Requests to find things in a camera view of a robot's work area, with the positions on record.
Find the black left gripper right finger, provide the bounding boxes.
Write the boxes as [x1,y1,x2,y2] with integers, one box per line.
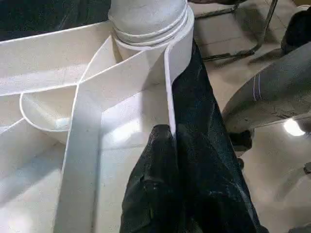
[176,126,246,233]

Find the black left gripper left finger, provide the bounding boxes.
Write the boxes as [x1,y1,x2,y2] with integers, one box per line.
[120,124,183,233]

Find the white plastic table top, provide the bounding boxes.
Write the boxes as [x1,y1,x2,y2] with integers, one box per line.
[0,18,195,233]

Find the white plastic table leg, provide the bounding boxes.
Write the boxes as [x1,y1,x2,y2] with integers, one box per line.
[108,0,195,50]

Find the black left robot foot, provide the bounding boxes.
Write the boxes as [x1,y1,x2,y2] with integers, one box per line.
[229,130,254,152]

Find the silver left robot leg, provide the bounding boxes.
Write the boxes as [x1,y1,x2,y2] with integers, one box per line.
[222,46,311,134]

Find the black metal table leg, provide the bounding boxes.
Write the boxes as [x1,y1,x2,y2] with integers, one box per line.
[194,0,279,62]

